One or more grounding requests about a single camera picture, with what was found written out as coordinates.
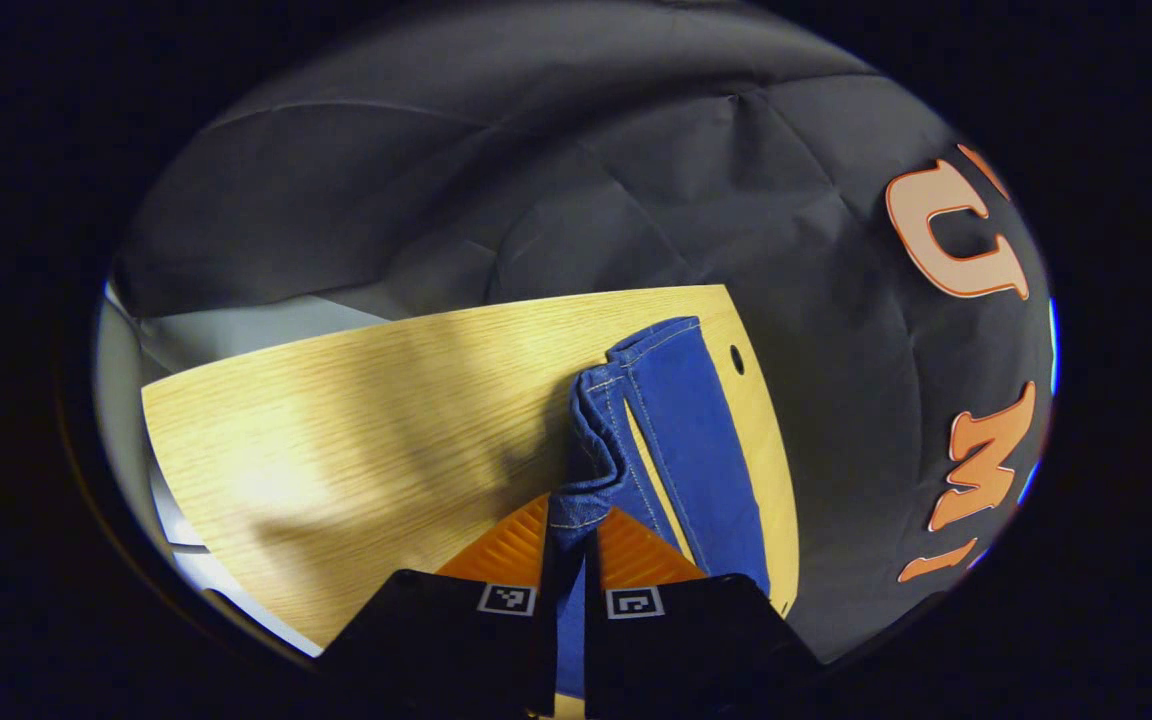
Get black backdrop cloth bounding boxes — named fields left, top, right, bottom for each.
left=111, top=0, right=1055, bottom=666

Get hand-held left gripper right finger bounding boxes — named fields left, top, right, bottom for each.
left=583, top=506, right=823, bottom=720

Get blue denim jeans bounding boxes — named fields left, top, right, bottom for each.
left=546, top=316, right=773, bottom=701

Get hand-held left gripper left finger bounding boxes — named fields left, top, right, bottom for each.
left=319, top=495, right=556, bottom=720

